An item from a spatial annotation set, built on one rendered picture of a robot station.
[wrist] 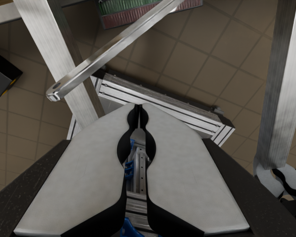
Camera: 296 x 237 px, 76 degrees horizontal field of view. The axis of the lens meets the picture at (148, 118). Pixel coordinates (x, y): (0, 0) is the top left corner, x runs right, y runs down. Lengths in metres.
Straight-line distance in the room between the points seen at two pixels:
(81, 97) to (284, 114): 0.25
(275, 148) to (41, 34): 0.32
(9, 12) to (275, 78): 0.40
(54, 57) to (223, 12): 0.98
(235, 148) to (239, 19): 0.90
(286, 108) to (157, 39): 0.87
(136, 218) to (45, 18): 0.53
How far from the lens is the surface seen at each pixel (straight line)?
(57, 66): 0.24
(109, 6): 0.36
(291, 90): 0.28
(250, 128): 1.53
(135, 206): 0.63
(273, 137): 0.31
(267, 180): 0.35
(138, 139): 1.10
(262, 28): 1.24
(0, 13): 0.42
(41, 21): 0.23
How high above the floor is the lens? 1.05
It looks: 56 degrees down
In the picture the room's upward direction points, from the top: 177 degrees clockwise
